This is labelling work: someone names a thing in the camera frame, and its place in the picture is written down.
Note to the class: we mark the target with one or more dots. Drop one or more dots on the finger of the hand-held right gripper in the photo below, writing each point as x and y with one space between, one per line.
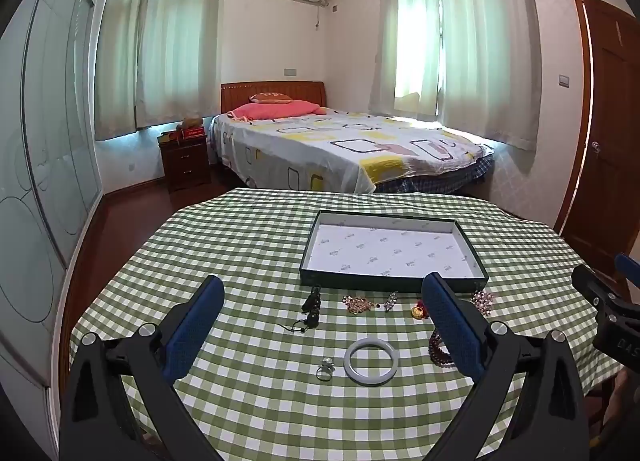
630 271
592 283

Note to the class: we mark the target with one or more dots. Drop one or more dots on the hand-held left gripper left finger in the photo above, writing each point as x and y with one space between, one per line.
195 326

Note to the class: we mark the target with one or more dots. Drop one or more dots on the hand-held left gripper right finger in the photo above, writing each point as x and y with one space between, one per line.
450 326

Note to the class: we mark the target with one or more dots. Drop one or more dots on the shallow green jewelry box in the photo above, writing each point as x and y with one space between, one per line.
390 246

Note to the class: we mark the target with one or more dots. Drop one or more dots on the white jade bangle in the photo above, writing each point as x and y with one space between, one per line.
348 361

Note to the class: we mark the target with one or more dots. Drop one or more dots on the green checkered tablecloth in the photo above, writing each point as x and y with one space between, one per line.
250 251

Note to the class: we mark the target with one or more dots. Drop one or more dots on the blue plaid mattress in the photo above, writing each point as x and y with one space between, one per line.
440 178

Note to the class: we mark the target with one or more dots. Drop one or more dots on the brown wooden door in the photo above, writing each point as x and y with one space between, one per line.
615 116

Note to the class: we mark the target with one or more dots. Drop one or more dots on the dark wooden nightstand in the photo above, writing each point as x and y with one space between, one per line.
185 163

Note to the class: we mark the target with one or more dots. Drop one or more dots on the red box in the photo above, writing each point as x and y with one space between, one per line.
193 132

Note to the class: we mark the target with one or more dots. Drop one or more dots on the brown stuffed toy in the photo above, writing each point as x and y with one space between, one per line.
191 122

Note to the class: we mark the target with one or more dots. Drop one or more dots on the white patterned bedsheet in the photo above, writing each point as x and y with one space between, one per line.
320 151

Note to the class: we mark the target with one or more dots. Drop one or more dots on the pink pillow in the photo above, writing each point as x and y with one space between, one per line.
270 111

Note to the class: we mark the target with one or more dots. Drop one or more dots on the glass sliding wardrobe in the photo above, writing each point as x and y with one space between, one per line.
45 141

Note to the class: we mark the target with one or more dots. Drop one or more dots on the red patterned pillow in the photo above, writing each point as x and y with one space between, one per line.
270 97

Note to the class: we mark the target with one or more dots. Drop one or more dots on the wooden bed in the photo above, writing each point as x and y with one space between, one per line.
280 91

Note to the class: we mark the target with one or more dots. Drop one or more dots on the white sheer curtain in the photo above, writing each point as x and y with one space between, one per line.
185 41
490 41
390 31
120 51

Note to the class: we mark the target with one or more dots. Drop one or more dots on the wall light switch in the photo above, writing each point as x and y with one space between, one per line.
564 80

